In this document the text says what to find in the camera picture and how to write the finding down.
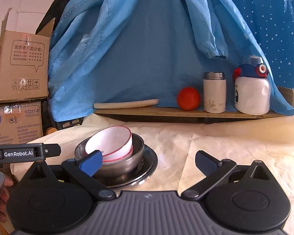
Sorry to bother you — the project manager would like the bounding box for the white red-rimmed bowl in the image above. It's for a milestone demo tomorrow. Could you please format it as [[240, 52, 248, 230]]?
[[103, 145, 133, 164], [85, 126, 132, 160]]

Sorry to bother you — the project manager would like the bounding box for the stainless steel bowl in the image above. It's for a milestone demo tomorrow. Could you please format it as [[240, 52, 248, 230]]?
[[74, 133, 144, 177]]

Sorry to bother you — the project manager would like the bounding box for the left hand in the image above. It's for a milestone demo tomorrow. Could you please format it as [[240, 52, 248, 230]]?
[[0, 176, 14, 223]]

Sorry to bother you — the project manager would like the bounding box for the orange wooden object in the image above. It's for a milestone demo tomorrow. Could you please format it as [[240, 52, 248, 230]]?
[[46, 127, 57, 135]]

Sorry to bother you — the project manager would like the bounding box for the black plastic crate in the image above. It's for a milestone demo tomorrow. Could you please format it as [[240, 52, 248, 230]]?
[[54, 117, 84, 130]]

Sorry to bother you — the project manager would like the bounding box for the lower cardboard box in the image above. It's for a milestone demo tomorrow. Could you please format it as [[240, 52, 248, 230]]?
[[0, 102, 43, 145]]

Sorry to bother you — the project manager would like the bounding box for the cardboard box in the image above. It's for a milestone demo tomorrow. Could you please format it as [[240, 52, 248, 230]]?
[[0, 102, 43, 145], [0, 8, 55, 103]]

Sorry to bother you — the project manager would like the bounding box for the small dark steel plate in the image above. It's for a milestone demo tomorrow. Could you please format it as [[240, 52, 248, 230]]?
[[93, 145, 158, 190]]

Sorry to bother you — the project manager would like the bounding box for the cream table cloth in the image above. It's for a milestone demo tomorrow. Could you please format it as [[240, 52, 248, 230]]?
[[9, 113, 294, 235]]

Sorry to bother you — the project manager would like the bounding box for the wooden rolling pin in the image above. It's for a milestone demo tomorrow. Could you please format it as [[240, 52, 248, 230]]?
[[93, 99, 159, 109]]

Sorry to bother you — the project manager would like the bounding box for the red tomato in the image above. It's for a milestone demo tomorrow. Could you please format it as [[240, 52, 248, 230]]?
[[176, 87, 201, 111]]

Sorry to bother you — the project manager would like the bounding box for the wooden board shelf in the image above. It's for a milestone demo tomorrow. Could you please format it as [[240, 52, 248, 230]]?
[[94, 107, 282, 124]]

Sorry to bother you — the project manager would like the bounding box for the white thermos cup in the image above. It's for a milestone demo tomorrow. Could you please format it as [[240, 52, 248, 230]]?
[[203, 72, 226, 114]]

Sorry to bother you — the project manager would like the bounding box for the white blue kids bottle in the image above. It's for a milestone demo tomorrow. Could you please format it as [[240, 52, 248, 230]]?
[[233, 55, 271, 116]]

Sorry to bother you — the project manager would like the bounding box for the upper cardboard box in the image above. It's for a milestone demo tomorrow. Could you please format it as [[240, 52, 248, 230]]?
[[0, 8, 55, 103]]

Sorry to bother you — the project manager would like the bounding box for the blue coat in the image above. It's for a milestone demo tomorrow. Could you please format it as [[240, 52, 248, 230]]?
[[47, 0, 294, 122]]

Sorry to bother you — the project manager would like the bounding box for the blue dotted fabric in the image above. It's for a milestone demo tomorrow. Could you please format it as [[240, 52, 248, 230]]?
[[232, 0, 294, 90]]

